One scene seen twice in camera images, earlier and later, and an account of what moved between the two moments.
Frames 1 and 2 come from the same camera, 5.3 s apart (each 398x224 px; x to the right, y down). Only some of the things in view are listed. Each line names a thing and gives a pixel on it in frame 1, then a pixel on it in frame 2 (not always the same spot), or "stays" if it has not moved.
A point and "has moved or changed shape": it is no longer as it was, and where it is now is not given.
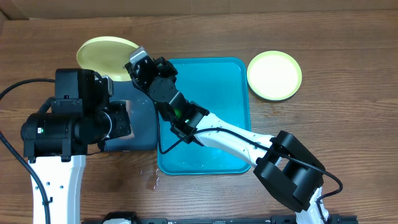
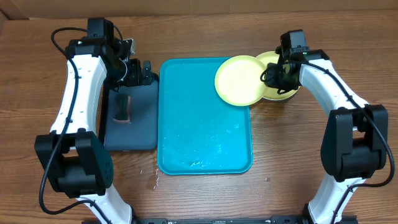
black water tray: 144,116 stays
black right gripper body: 137,73 → 278,78
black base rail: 273,219 stays
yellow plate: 108,56 has moved or changed shape
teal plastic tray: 222,87 stays
